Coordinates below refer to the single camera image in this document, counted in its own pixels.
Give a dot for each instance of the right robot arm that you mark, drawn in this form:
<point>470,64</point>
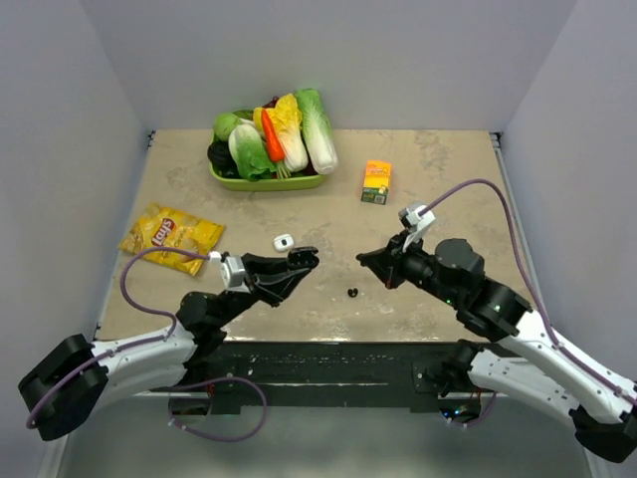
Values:
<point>566,382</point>

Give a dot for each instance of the white earbud charging case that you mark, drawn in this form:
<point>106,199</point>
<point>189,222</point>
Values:
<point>283,243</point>

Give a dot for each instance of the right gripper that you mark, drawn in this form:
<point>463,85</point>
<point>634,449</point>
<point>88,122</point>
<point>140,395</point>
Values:
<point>387,262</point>

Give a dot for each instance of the round green vegetable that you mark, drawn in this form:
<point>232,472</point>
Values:
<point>224,124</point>

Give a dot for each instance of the green white bok choy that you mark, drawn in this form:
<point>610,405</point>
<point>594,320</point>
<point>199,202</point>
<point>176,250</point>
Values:
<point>249,153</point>

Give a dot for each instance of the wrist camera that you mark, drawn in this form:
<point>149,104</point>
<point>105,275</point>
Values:
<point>233,273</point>
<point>416,219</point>

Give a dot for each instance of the black toy vegetable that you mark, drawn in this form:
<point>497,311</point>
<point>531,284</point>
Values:
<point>219,154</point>

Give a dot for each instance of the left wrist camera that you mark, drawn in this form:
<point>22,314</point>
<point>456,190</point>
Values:
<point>233,273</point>

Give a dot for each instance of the green plastic tray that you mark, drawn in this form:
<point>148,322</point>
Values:
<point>268,185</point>

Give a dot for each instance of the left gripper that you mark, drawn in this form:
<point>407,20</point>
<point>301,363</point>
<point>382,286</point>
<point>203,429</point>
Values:
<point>268,282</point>

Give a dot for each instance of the black earbud charging case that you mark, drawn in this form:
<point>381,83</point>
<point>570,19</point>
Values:
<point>305,257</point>

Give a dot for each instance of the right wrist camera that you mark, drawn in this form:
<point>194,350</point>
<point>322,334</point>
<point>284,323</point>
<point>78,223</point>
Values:
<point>416,219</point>

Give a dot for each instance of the orange carrot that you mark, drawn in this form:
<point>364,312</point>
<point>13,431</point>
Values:
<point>274,148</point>

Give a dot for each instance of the yellow leaf cabbage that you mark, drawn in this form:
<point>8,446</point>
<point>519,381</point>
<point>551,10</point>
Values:
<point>287,121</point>

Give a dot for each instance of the orange juice box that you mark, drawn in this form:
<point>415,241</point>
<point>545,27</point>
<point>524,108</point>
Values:
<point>376,182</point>

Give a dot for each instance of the napa cabbage right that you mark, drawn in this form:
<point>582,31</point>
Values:
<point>316,131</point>

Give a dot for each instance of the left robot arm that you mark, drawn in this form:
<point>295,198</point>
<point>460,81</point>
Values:
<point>78,377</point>

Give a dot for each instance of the yellow chips bag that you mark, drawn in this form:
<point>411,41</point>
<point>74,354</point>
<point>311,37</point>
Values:
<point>162,226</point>

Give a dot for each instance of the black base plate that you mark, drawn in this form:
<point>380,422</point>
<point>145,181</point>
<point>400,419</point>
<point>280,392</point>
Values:
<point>419,377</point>

